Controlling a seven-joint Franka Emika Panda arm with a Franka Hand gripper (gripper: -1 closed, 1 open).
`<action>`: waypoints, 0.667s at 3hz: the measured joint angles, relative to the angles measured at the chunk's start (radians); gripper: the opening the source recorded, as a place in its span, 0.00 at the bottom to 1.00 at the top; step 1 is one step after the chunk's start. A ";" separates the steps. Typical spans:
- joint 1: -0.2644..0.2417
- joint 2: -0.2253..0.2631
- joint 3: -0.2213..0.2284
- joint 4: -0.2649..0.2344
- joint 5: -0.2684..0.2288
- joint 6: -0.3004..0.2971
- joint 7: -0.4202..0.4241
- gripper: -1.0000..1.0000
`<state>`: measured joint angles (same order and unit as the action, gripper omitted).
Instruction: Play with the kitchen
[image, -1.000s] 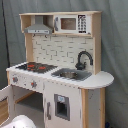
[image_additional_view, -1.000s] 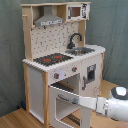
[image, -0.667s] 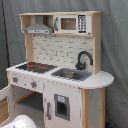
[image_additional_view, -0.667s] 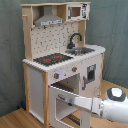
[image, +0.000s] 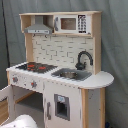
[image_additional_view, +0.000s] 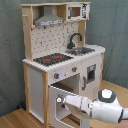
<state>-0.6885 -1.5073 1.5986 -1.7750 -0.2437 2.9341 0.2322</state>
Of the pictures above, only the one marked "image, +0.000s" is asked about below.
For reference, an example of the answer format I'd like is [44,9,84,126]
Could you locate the white cabinet door dispenser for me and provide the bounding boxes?
[43,82,82,128]

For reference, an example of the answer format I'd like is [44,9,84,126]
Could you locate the left red stove knob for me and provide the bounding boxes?
[12,77,18,83]

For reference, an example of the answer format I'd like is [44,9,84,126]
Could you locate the right red stove knob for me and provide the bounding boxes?
[31,81,37,88]

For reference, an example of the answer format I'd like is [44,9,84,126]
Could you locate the black stovetop red burners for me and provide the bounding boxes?
[18,62,55,73]

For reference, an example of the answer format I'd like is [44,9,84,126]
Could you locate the red stove knob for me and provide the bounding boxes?
[31,81,37,88]
[12,77,18,83]

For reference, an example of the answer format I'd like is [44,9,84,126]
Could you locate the wooden toy kitchen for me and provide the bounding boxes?
[5,10,115,128]

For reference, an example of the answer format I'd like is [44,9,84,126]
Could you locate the black toy faucet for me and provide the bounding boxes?
[75,51,93,70]

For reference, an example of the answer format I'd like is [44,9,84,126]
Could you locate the grey range hood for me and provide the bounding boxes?
[24,15,53,34]

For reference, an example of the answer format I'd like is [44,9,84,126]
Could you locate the white oven door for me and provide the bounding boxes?
[0,86,15,126]

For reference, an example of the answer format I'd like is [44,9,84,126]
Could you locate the white toy microwave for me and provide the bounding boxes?
[54,14,91,34]

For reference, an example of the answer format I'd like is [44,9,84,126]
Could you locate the grey metal sink basin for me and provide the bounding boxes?
[52,68,92,81]

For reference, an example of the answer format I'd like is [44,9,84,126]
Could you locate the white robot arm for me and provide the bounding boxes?
[0,115,38,128]

